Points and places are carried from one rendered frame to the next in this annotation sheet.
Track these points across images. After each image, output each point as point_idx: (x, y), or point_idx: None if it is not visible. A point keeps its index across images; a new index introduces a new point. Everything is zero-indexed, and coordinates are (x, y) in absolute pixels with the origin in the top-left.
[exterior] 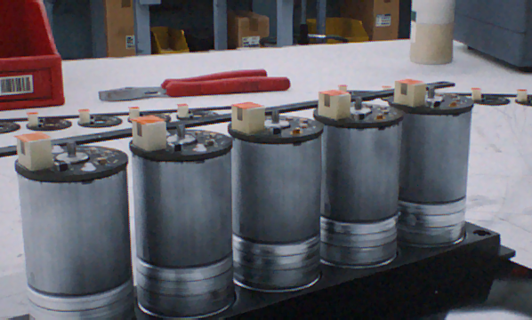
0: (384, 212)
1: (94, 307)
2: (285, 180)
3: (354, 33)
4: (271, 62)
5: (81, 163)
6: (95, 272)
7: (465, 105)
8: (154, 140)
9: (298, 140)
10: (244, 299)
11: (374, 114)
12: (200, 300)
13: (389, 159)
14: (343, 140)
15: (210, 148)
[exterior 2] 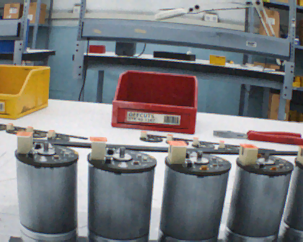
0: (264, 232)
1: (40, 240)
2: (187, 199)
3: None
4: None
5: (46, 155)
6: (40, 221)
7: None
8: (96, 153)
9: (200, 173)
10: None
11: (273, 166)
12: None
13: (273, 198)
14: (245, 180)
15: (130, 166)
